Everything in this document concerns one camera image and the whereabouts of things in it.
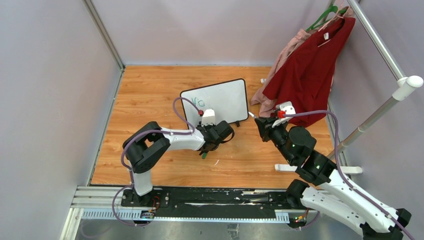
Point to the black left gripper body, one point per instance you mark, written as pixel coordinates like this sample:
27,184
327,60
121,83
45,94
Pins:
207,127

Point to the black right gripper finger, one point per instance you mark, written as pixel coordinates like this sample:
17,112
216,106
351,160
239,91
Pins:
263,133
265,121

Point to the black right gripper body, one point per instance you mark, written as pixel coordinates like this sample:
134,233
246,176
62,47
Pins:
277,134

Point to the white whiteboard marker pen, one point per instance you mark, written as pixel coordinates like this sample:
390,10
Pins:
252,115

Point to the white whiteboard black frame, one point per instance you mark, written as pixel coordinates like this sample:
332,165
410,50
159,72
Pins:
228,99

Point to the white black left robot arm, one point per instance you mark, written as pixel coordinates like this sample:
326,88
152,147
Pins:
142,151

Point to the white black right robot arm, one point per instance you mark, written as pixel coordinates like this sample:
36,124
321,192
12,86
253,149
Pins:
323,187

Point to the pink garment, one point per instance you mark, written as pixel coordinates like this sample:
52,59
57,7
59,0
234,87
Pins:
267,106

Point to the red shirt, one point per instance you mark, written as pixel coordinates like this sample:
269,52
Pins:
305,79

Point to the green clothes hanger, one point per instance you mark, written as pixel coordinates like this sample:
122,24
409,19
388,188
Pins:
322,21

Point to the metal clothes rack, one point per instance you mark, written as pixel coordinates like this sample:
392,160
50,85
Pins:
391,151

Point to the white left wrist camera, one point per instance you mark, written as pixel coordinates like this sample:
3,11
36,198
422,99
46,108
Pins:
208,118

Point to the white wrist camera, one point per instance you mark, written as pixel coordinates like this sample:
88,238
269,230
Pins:
282,111
208,118

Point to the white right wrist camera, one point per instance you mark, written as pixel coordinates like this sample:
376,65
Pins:
282,111

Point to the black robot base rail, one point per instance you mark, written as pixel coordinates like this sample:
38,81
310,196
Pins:
191,204

